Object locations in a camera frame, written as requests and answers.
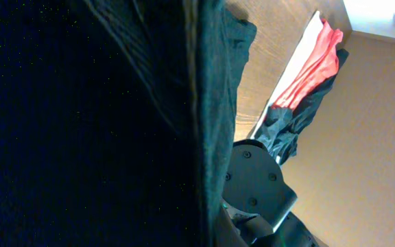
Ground black printed t-shirt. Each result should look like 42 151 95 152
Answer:
254 47 350 165

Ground black shorts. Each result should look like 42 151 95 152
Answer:
0 0 257 246

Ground red garment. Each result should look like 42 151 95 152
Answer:
271 19 344 110

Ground white garment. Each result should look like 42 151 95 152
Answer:
250 10 324 139

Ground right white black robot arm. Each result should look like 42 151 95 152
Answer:
215 139 326 247

